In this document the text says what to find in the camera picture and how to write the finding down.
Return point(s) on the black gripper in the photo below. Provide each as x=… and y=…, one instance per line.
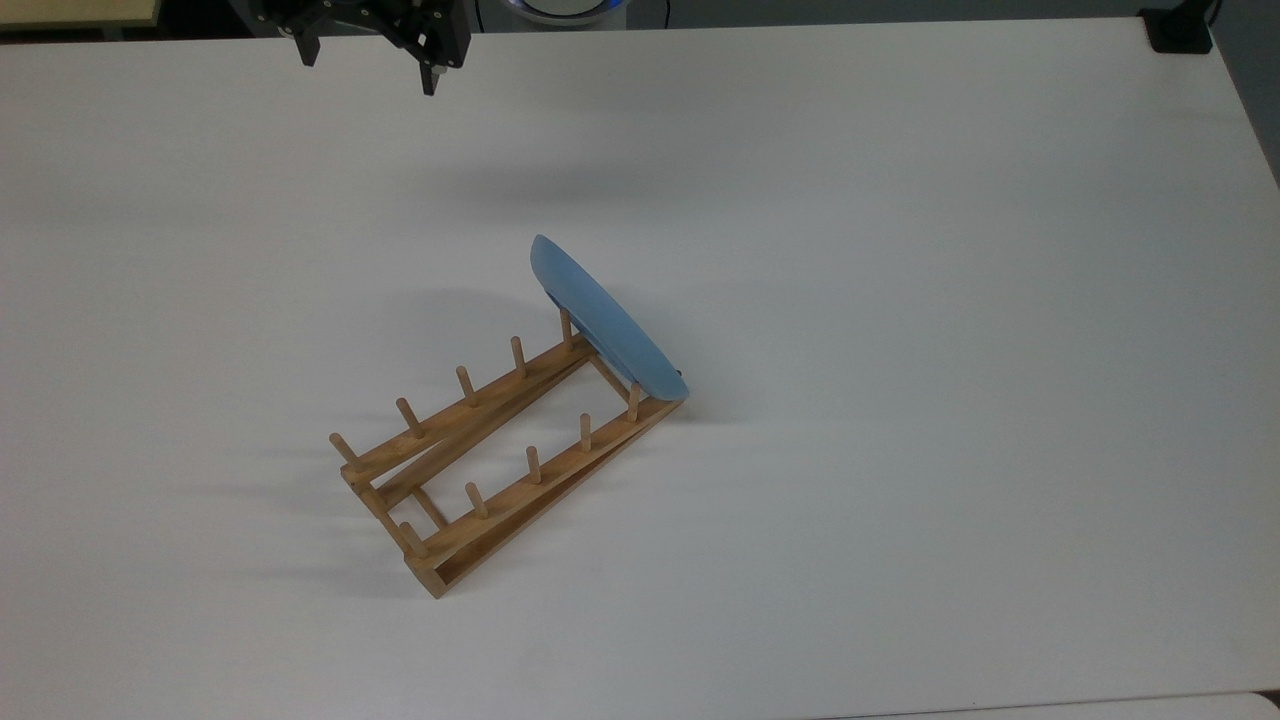
x=400, y=25

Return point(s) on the blue round plate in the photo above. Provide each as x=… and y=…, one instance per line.
x=600, y=310

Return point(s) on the wooden peg plate rack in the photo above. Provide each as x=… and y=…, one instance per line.
x=445, y=428

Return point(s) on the black clamp-mounted pole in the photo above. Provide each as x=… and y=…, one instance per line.
x=1175, y=30

